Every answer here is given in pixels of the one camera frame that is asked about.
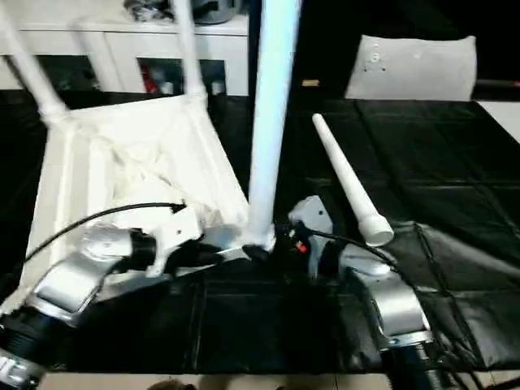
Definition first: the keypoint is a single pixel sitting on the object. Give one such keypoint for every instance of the grey bag on cabinet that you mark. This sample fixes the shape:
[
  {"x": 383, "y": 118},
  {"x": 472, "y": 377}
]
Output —
[{"x": 215, "y": 10}]

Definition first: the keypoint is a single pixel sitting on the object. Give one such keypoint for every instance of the white plastic table leg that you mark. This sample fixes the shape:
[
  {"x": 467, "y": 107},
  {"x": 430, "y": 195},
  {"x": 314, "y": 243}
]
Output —
[
  {"x": 188, "y": 57},
  {"x": 349, "y": 183},
  {"x": 272, "y": 122},
  {"x": 32, "y": 65}
]

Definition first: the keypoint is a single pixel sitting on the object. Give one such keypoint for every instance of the small red item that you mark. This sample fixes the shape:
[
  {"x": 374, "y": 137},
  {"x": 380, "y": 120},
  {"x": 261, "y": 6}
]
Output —
[{"x": 150, "y": 80}]

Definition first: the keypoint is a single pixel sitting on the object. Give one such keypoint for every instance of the white plastic table top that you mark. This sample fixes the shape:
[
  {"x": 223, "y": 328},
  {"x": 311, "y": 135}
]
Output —
[{"x": 122, "y": 154}]

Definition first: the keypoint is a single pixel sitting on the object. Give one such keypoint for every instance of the white flat board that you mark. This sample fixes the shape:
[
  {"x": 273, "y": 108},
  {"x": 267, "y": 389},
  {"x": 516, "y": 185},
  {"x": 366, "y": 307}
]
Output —
[{"x": 502, "y": 118}]

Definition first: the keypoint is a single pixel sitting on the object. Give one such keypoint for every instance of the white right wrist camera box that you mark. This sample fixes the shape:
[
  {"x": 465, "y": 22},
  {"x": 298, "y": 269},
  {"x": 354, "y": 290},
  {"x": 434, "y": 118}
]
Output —
[{"x": 310, "y": 218}]

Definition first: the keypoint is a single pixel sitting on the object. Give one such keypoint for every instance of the white plastic bag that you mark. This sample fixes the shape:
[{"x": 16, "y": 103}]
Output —
[{"x": 410, "y": 69}]

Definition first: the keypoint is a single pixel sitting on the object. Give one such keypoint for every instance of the small tan label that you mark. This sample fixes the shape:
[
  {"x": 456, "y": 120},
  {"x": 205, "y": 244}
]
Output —
[{"x": 310, "y": 82}]

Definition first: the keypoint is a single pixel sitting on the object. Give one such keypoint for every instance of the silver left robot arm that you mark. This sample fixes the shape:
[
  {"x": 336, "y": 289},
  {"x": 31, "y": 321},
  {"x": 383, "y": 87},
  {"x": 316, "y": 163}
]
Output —
[{"x": 73, "y": 284}]

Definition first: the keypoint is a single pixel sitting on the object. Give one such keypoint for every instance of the white cabinet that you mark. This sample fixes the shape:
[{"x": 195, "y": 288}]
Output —
[{"x": 81, "y": 41}]

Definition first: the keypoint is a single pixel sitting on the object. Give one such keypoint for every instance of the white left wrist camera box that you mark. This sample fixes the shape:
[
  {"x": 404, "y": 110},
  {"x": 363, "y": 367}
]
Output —
[{"x": 177, "y": 231}]

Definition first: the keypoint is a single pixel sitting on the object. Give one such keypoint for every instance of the black work mat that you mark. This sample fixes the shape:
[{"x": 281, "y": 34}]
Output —
[{"x": 439, "y": 187}]

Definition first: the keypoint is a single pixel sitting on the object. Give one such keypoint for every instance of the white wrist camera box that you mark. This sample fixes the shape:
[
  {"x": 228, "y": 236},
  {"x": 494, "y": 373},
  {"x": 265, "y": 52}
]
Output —
[
  {"x": 177, "y": 231},
  {"x": 310, "y": 218}
]

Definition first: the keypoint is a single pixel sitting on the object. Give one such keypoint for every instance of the grey clutter pile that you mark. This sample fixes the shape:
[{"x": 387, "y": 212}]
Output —
[{"x": 146, "y": 10}]

